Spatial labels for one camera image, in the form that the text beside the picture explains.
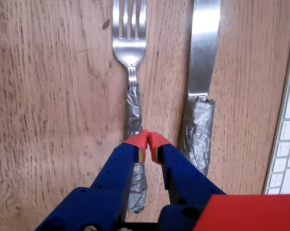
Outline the fork with taped handle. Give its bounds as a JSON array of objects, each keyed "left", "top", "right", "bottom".
[{"left": 112, "top": 0, "right": 148, "bottom": 214}]

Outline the knife with taped handle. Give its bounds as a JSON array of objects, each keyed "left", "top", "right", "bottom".
[{"left": 179, "top": 0, "right": 222, "bottom": 178}]

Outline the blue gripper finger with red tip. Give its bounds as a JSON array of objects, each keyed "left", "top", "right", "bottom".
[
  {"left": 34, "top": 129, "right": 149, "bottom": 231},
  {"left": 147, "top": 131, "right": 227, "bottom": 231}
]

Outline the white keyboard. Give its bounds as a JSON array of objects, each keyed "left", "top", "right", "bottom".
[{"left": 262, "top": 0, "right": 290, "bottom": 195}]

